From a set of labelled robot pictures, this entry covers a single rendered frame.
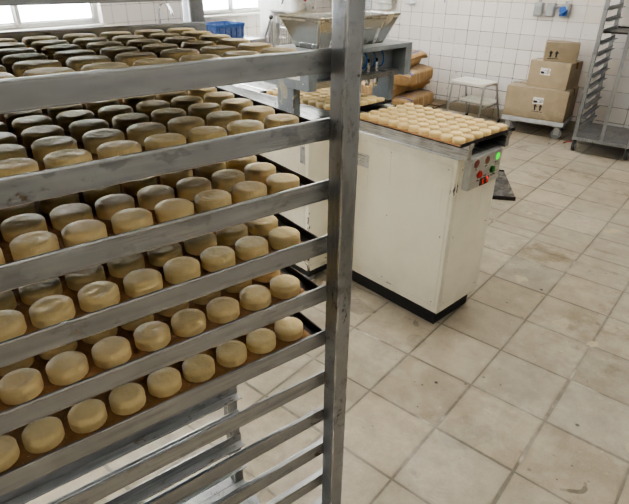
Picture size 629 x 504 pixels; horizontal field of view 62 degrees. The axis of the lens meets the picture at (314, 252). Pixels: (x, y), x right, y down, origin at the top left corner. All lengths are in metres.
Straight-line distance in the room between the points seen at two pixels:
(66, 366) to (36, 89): 0.36
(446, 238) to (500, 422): 0.77
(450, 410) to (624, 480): 0.60
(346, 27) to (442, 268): 1.82
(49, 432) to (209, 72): 0.51
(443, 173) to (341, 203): 1.53
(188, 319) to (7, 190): 0.32
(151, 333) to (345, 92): 0.42
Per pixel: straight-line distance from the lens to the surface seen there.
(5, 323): 0.71
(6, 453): 0.82
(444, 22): 6.77
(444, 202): 2.30
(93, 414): 0.82
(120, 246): 0.65
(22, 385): 0.76
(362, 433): 2.07
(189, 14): 1.09
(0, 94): 0.58
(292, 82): 2.54
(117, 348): 0.77
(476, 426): 2.17
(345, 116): 0.72
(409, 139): 2.36
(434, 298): 2.52
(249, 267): 0.74
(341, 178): 0.74
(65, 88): 0.59
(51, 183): 0.60
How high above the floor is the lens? 1.52
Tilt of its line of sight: 29 degrees down
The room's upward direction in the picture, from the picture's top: straight up
